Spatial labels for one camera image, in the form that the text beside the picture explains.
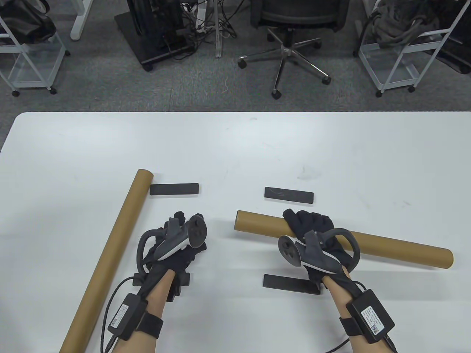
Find white wheeled cart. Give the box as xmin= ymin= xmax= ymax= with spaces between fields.
xmin=355 ymin=0 xmax=471 ymax=97
xmin=0 ymin=15 xmax=70 ymax=97

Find tangle of black cables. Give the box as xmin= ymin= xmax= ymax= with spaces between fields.
xmin=180 ymin=0 xmax=244 ymax=37

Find black wheeled equipment stand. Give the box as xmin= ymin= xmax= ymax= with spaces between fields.
xmin=114 ymin=0 xmax=195 ymax=71

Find grey crumpled cloth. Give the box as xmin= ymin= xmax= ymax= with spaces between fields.
xmin=368 ymin=0 xmax=442 ymax=46

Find black bar weight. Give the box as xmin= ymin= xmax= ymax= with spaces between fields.
xmin=264 ymin=187 xmax=314 ymax=204
xmin=133 ymin=273 xmax=191 ymax=286
xmin=150 ymin=183 xmax=199 ymax=197
xmin=263 ymin=274 xmax=321 ymax=295

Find black wrist strap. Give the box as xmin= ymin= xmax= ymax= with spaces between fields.
xmin=339 ymin=315 xmax=363 ymax=337
xmin=136 ymin=312 xmax=164 ymax=339

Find brown cardboard mailing tube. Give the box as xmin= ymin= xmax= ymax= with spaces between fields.
xmin=59 ymin=169 xmax=154 ymax=353
xmin=234 ymin=210 xmax=454 ymax=270

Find person's left hand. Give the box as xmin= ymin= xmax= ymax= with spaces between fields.
xmin=142 ymin=211 xmax=208 ymax=284

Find black office chair chrome base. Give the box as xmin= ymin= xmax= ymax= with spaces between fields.
xmin=237 ymin=0 xmax=348 ymax=100

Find white desk leg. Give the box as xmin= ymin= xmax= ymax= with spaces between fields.
xmin=70 ymin=0 xmax=94 ymax=41
xmin=215 ymin=0 xmax=225 ymax=58

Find black wrist sensor box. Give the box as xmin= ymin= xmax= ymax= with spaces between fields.
xmin=109 ymin=293 xmax=148 ymax=340
xmin=346 ymin=289 xmax=395 ymax=343

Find person's right forearm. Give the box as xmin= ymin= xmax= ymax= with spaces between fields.
xmin=322 ymin=272 xmax=390 ymax=353

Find black bag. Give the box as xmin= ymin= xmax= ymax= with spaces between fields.
xmin=0 ymin=0 xmax=57 ymax=44

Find person's right hand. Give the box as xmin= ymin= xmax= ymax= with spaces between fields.
xmin=283 ymin=208 xmax=363 ymax=295

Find person's left forearm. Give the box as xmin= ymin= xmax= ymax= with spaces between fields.
xmin=121 ymin=270 xmax=175 ymax=353

